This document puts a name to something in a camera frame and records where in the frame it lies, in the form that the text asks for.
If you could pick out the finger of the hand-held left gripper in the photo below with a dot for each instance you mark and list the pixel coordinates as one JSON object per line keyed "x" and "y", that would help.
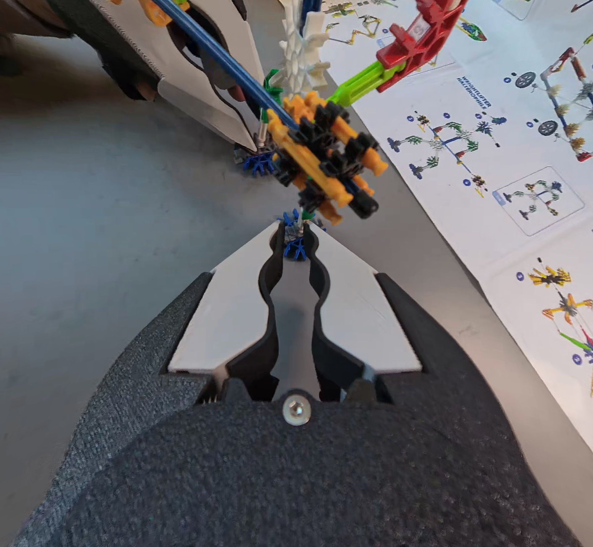
{"x": 245, "y": 51}
{"x": 194, "y": 93}

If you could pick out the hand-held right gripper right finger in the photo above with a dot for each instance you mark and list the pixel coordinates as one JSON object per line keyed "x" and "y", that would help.
{"x": 366, "y": 324}

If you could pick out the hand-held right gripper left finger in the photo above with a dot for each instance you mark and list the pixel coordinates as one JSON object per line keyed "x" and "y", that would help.
{"x": 222, "y": 324}

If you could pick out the thin blue toy rod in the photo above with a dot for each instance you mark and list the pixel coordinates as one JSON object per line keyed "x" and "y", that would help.
{"x": 222, "y": 54}

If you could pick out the small black toy cap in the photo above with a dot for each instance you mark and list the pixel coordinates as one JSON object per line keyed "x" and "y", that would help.
{"x": 366, "y": 206}

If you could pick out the multicoloured construction toy model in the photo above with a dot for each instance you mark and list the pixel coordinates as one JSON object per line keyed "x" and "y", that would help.
{"x": 431, "y": 33}

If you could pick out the white instruction sheet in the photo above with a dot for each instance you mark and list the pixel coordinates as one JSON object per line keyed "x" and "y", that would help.
{"x": 486, "y": 255}

